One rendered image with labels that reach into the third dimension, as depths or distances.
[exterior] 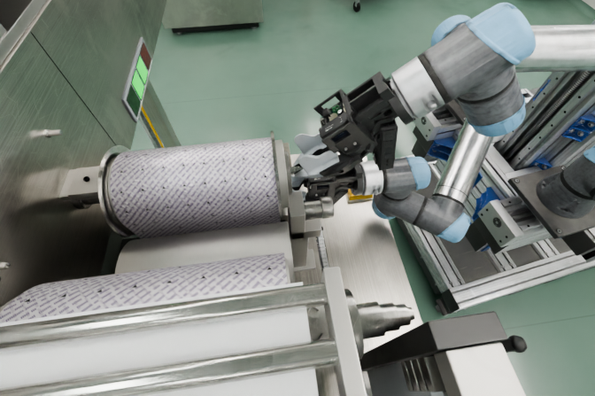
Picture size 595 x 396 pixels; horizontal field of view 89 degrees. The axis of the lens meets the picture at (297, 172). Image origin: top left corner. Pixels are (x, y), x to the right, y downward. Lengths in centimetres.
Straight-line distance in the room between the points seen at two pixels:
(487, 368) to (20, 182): 52
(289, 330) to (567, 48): 61
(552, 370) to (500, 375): 178
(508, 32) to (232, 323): 40
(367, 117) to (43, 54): 48
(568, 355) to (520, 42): 182
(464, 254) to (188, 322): 161
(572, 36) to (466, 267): 125
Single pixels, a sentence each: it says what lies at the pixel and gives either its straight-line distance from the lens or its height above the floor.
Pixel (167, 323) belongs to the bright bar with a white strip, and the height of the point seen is 145.
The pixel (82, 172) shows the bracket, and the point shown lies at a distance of 57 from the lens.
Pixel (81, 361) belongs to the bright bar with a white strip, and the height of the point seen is 144.
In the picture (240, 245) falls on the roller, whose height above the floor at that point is 123.
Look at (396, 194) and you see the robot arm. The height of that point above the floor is 108.
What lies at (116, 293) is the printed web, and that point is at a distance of 32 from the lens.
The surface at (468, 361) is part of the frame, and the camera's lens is 25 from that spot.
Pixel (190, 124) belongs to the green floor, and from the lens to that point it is 247.
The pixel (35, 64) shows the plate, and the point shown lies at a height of 141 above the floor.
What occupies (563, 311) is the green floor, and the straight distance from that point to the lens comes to 218.
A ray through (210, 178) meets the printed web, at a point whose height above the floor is 130.
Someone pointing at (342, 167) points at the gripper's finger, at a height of 129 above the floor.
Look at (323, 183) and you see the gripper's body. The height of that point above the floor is 116.
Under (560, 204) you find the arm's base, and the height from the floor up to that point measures 86.
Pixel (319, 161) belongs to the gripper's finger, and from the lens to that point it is 48.
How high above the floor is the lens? 167
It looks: 55 degrees down
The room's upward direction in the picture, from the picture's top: straight up
